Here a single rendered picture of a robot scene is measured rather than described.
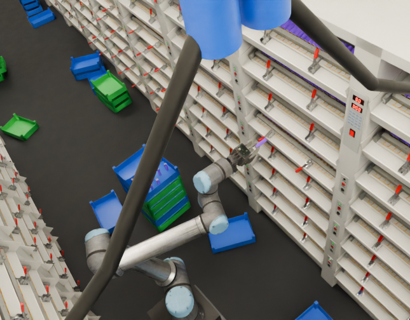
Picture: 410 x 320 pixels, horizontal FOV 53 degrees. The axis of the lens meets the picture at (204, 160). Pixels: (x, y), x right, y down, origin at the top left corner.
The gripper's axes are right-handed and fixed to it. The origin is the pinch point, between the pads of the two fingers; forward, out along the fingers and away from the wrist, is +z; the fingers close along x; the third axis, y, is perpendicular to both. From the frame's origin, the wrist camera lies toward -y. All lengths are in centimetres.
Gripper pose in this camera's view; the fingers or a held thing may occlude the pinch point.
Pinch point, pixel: (255, 146)
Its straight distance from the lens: 196.9
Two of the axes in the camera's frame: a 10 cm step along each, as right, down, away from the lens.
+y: 2.0, -4.8, -8.5
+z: 7.5, -4.9, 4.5
